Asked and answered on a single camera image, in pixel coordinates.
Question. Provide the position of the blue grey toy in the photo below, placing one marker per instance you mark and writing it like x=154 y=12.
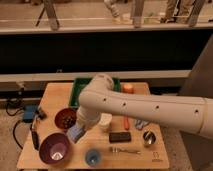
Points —
x=140 y=124

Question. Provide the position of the orange carrot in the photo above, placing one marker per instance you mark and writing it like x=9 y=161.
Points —
x=126 y=123

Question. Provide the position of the white cup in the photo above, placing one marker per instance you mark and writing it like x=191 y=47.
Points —
x=105 y=122

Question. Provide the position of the orange fruit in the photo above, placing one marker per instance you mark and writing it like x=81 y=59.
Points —
x=128 y=88

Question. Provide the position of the blue sponge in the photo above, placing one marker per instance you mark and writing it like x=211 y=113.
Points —
x=75 y=133

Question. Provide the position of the blue cup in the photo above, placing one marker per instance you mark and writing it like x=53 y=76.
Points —
x=92 y=157

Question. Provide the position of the green tray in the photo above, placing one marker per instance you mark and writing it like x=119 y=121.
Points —
x=80 y=83

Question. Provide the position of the dark red bowl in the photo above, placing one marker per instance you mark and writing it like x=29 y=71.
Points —
x=65 y=118

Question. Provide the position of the purple bowl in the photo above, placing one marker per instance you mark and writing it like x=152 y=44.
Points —
x=54 y=148

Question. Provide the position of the small metal cup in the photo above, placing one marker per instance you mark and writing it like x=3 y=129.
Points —
x=149 y=138

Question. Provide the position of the blue box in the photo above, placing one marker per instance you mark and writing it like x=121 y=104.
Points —
x=29 y=113

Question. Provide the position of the wooden table board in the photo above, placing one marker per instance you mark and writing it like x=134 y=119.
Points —
x=56 y=97

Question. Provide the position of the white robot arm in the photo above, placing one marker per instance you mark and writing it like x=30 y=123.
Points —
x=189 y=114

